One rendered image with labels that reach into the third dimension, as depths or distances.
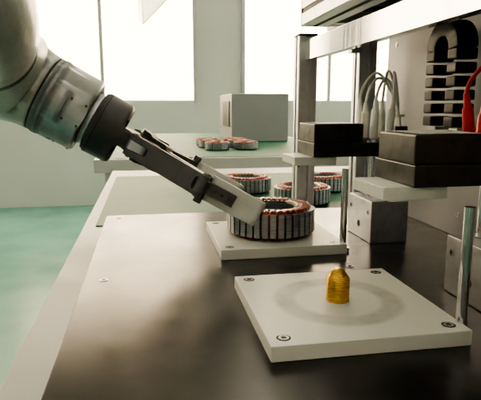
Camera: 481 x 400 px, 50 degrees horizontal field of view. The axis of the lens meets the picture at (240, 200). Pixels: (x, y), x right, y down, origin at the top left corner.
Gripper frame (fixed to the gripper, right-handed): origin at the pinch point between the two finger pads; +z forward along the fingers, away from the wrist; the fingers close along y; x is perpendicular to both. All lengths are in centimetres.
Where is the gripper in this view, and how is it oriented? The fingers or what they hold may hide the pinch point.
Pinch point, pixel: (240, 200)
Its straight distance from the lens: 65.4
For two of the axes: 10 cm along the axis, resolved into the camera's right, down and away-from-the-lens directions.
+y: 1.8, 1.8, -9.7
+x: 4.9, -8.7, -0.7
